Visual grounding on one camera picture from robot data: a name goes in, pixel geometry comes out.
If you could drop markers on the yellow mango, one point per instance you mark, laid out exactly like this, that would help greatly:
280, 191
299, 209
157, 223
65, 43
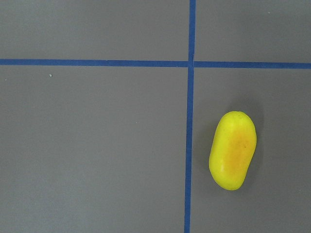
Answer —
232, 150

